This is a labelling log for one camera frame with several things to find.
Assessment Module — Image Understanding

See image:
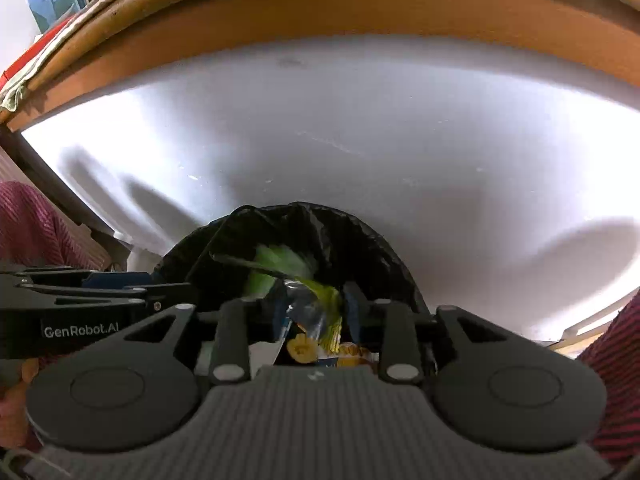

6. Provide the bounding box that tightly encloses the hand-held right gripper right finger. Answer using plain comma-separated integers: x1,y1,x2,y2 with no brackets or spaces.
342,282,526,385

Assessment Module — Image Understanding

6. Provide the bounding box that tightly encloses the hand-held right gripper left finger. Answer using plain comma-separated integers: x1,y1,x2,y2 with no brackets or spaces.
116,299,296,385

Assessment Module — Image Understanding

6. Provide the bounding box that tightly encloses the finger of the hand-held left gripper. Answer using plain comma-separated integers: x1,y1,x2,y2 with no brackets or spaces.
17,282,198,312
0,268,153,291

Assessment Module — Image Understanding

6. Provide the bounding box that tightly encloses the green clear plastic packet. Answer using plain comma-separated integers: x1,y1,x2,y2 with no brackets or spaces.
285,280,345,352

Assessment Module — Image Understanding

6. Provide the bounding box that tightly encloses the red orange snack packet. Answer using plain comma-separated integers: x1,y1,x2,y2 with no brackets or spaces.
287,335,381,368

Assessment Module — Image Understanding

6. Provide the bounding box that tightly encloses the trash bin with black bag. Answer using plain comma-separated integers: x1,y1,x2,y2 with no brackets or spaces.
150,201,431,376

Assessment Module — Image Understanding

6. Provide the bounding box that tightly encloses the green snack packet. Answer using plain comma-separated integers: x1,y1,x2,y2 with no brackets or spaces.
242,242,321,301

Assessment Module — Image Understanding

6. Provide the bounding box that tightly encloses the person's left hand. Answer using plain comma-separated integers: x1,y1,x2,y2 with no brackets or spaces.
0,359,41,450

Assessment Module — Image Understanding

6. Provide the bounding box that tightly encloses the person's left leg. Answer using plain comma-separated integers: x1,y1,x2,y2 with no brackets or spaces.
0,180,113,272

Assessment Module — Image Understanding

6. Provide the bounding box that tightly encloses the person's leg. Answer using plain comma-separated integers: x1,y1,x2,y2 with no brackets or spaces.
0,180,113,272
575,290,640,466

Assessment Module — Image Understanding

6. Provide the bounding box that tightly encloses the red plastic board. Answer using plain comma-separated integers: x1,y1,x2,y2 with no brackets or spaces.
0,30,66,86

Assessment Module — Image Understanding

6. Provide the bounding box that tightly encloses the person's right leg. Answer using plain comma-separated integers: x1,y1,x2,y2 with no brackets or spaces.
575,290,640,466

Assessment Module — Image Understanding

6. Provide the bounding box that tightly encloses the wooden bed frame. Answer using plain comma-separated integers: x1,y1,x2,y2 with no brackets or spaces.
0,0,640,133

